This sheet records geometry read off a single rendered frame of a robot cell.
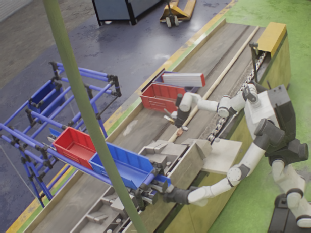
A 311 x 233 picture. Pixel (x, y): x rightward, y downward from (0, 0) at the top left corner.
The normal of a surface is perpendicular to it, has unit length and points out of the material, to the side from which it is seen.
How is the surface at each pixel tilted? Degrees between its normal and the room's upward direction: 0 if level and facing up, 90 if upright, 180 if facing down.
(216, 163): 0
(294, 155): 90
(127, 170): 6
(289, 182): 90
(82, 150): 6
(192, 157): 80
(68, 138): 94
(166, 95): 88
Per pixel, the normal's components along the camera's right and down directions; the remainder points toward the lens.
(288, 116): -0.06, 0.52
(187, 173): 0.78, 0.04
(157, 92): -0.53, 0.57
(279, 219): -0.22, -0.79
